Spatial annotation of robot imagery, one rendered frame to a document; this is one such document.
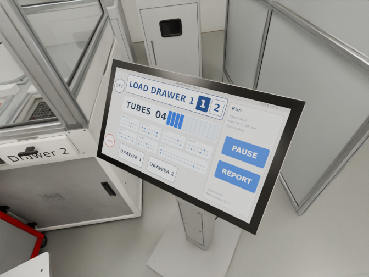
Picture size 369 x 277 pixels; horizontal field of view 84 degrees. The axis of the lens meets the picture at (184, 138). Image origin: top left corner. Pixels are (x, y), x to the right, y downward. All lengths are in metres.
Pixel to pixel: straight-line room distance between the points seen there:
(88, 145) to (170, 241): 0.86
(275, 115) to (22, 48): 0.67
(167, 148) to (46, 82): 0.44
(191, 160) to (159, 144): 0.10
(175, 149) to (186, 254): 1.02
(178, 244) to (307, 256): 0.79
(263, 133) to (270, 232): 1.18
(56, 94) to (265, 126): 0.65
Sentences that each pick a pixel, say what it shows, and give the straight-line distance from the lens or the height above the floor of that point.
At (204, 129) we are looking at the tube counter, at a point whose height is 1.11.
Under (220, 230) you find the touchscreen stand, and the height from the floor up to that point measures 0.04.
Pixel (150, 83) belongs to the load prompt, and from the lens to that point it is 0.57.
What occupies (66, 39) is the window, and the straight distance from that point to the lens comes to 0.95.
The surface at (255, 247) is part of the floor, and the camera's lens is 1.54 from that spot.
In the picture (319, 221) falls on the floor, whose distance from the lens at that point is 1.74.
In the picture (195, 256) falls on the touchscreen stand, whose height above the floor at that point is 0.04.
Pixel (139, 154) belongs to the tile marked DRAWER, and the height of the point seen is 1.01.
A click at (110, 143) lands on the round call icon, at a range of 0.67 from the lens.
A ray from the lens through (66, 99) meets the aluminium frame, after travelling 0.80.
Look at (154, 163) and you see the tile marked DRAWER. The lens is 0.57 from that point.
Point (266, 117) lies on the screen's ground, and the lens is 0.47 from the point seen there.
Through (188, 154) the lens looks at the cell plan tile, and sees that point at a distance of 0.52.
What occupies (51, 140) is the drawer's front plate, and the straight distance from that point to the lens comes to 0.94.
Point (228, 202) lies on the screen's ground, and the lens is 0.52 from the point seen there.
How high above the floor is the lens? 1.46
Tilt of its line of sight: 47 degrees down
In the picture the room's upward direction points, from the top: 7 degrees counter-clockwise
